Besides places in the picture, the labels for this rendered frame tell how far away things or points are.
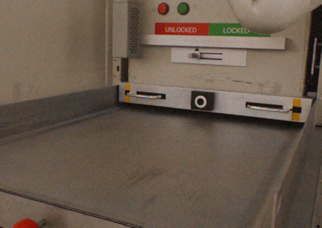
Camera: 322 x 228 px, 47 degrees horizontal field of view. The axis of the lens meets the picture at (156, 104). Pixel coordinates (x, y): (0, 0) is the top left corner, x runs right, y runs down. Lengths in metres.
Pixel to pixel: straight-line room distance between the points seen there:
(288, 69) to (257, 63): 0.08
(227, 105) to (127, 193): 0.55
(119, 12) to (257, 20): 0.52
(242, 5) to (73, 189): 0.35
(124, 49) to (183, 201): 0.58
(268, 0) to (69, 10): 0.72
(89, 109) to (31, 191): 0.52
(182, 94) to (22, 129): 0.44
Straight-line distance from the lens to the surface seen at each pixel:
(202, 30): 1.02
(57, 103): 0.92
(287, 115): 0.97
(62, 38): 1.12
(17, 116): 0.83
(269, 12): 0.55
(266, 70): 0.98
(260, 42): 0.94
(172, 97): 1.05
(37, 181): 0.57
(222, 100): 1.00
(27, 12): 1.07
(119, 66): 1.20
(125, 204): 0.48
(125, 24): 0.99
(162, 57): 1.07
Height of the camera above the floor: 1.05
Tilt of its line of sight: 10 degrees down
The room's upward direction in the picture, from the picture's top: 2 degrees clockwise
